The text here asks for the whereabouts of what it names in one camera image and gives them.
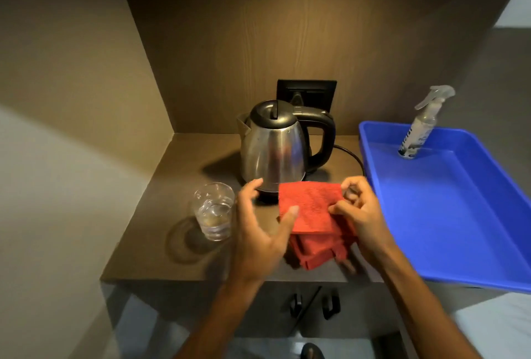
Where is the person's left hand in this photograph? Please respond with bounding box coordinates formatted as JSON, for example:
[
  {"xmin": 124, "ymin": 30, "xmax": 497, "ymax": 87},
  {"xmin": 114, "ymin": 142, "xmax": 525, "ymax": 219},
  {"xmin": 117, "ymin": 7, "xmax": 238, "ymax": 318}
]
[{"xmin": 231, "ymin": 178, "xmax": 300, "ymax": 285}]

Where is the person's right hand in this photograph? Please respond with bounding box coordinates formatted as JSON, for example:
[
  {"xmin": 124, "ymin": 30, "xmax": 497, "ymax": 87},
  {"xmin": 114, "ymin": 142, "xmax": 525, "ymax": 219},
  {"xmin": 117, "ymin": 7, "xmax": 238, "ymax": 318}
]
[{"xmin": 328, "ymin": 175, "xmax": 400, "ymax": 265}]

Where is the red cloth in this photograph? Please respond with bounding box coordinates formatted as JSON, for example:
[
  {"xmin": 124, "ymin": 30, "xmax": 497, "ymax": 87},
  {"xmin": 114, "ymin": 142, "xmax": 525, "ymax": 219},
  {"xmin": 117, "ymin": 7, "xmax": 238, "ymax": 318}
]
[{"xmin": 277, "ymin": 180, "xmax": 360, "ymax": 271}]

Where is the person's right forearm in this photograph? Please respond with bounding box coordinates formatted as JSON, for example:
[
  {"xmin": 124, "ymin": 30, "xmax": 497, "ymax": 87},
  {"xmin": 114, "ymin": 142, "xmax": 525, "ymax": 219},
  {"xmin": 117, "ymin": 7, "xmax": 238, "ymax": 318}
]
[{"xmin": 365, "ymin": 247, "xmax": 483, "ymax": 359}]

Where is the person's left forearm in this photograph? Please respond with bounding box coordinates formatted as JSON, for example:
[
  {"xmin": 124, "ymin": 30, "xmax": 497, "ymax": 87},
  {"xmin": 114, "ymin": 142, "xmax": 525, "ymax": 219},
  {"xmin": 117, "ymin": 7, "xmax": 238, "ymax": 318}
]
[{"xmin": 173, "ymin": 276, "xmax": 267, "ymax": 359}]

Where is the black kettle base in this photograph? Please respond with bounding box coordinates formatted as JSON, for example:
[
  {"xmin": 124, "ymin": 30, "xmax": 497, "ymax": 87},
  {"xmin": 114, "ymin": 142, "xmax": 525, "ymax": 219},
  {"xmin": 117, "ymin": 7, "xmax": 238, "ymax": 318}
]
[{"xmin": 254, "ymin": 185, "xmax": 309, "ymax": 205}]

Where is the clear glass of water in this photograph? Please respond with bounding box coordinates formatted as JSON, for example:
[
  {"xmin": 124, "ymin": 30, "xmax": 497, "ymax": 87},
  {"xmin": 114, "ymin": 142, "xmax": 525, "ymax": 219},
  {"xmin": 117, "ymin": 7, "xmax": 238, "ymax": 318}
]
[{"xmin": 192, "ymin": 182, "xmax": 236, "ymax": 242}]

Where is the stainless steel electric kettle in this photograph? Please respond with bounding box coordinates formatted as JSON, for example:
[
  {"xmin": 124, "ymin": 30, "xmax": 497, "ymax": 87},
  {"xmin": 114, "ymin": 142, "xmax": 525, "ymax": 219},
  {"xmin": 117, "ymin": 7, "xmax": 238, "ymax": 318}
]
[{"xmin": 236, "ymin": 99, "xmax": 336, "ymax": 202}]

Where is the thin black rod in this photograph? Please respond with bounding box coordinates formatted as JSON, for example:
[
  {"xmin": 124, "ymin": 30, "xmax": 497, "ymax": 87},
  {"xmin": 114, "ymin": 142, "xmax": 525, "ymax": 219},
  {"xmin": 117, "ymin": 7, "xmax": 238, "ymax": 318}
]
[{"xmin": 290, "ymin": 286, "xmax": 324, "ymax": 331}]

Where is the blue plastic tray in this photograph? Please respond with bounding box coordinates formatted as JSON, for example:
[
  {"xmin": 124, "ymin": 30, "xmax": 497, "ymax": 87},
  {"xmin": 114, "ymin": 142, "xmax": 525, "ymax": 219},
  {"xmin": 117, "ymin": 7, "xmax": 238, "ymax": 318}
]
[{"xmin": 358, "ymin": 120, "xmax": 531, "ymax": 294}]

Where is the clear spray bottle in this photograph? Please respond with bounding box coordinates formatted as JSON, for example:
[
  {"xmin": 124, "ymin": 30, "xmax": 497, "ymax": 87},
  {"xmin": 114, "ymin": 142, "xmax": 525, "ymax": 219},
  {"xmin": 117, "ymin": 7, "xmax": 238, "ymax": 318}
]
[{"xmin": 397, "ymin": 85, "xmax": 456, "ymax": 160}]

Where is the person's dark shoe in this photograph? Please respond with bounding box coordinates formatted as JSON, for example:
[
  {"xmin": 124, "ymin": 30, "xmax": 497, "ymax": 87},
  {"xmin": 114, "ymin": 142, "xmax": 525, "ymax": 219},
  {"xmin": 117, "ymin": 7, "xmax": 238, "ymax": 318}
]
[{"xmin": 300, "ymin": 342, "xmax": 327, "ymax": 359}]

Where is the white bed sheet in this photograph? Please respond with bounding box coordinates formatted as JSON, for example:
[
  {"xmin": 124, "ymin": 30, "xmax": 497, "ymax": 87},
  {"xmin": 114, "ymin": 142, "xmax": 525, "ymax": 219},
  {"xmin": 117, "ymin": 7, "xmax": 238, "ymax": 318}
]
[{"xmin": 450, "ymin": 291, "xmax": 531, "ymax": 359}]

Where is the black power cable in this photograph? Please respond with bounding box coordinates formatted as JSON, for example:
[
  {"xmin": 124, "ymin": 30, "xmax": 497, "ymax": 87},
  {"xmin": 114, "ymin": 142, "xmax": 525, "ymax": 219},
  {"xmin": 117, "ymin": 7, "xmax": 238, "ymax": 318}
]
[{"xmin": 332, "ymin": 144, "xmax": 369, "ymax": 177}]

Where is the black wall socket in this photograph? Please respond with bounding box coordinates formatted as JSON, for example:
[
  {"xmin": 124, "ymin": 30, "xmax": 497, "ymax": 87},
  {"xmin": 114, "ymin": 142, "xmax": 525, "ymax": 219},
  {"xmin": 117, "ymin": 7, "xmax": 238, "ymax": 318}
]
[{"xmin": 276, "ymin": 79, "xmax": 338, "ymax": 112}]

